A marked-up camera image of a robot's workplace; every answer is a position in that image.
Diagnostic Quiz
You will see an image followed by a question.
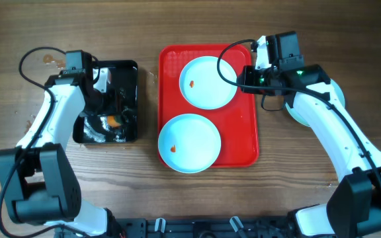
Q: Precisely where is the light blue plate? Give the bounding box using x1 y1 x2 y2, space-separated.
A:
158 114 222 174
285 80 346 127
179 56 237 110

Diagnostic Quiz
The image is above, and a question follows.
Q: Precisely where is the green and yellow sponge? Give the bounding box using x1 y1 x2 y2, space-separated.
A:
106 116 123 128

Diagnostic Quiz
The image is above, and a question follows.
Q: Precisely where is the red plastic tray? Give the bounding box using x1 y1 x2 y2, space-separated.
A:
157 44 259 168

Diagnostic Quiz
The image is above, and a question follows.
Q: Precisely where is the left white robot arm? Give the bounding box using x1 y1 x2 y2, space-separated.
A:
0 50 125 237

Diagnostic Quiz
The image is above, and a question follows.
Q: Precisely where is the black water tray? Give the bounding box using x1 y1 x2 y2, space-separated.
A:
73 60 138 144

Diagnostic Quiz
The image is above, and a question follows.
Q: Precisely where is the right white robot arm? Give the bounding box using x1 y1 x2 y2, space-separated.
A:
256 32 381 237

